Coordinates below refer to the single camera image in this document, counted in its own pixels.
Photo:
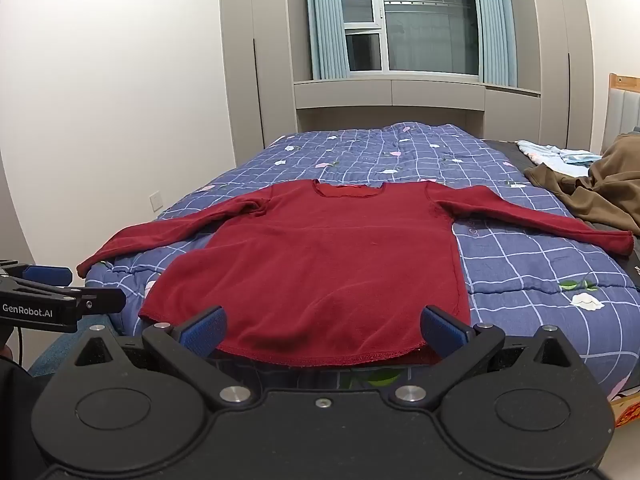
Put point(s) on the beige window cabinet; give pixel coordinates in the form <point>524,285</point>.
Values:
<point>390,92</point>

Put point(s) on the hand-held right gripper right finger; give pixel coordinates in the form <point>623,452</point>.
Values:
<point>442,334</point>

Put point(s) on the orange box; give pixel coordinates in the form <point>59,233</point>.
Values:
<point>627,412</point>

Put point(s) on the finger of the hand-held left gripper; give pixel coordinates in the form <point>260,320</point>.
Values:
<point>102,302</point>
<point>47,275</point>

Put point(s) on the person's dark clothing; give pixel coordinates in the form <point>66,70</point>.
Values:
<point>12,410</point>

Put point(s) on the white wall socket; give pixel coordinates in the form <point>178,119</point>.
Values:
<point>156,200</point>

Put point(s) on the beige tall wardrobe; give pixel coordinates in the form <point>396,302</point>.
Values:
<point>250,60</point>
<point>555,50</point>

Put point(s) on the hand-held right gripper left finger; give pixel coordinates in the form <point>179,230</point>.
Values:
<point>202,335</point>

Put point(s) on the blue checked floral quilt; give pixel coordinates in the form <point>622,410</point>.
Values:
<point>525,260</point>

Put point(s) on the window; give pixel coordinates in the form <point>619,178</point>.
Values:
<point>425,15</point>

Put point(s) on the light blue garment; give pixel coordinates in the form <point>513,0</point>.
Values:
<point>550,155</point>

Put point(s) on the brown garment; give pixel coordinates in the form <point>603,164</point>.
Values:
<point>610,185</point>

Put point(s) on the light blue curtain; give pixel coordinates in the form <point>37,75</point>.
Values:
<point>495,20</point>
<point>325,15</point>

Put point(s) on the blue floor mat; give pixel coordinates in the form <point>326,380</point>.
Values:
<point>50,355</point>

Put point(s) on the red long-sleeved sweater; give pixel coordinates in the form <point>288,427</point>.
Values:
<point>320,270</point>

